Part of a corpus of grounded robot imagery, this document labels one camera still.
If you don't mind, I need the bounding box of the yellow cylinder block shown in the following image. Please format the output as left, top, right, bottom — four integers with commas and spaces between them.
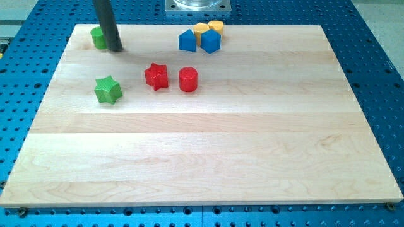
208, 20, 224, 35

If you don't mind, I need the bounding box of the red cylinder block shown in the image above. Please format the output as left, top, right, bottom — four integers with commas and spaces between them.
179, 67, 198, 92

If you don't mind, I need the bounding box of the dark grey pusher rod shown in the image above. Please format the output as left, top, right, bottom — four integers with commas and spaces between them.
92, 0, 123, 52

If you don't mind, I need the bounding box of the blue triangular block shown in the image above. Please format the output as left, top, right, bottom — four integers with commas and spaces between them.
178, 29, 196, 52

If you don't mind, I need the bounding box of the left board clamp screw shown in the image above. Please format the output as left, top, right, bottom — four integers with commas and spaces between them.
16, 207, 28, 218

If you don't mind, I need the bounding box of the red star block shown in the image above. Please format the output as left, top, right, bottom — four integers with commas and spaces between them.
144, 62, 169, 91

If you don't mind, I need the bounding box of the green star block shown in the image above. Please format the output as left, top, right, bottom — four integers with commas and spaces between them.
94, 75, 123, 105

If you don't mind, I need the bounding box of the light wooden board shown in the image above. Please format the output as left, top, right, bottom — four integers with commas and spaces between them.
1, 24, 403, 208

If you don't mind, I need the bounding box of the blue cube block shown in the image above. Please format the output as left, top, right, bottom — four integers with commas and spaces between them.
201, 30, 222, 54

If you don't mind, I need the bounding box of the yellow pentagon block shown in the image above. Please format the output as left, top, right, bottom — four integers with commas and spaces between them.
193, 23, 210, 46

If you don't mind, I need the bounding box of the board clamp screw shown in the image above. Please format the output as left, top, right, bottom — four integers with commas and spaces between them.
16, 207, 28, 218
386, 203, 396, 211

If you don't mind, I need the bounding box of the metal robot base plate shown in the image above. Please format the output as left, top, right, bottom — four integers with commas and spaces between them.
164, 0, 232, 13

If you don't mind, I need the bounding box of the right board clamp screw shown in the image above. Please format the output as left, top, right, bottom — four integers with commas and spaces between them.
386, 203, 396, 211

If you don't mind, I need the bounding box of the blue perforated table plate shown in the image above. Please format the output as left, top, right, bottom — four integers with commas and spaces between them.
1, 1, 403, 226

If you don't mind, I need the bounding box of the green cylinder block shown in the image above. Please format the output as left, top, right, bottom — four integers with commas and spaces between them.
90, 26, 107, 50

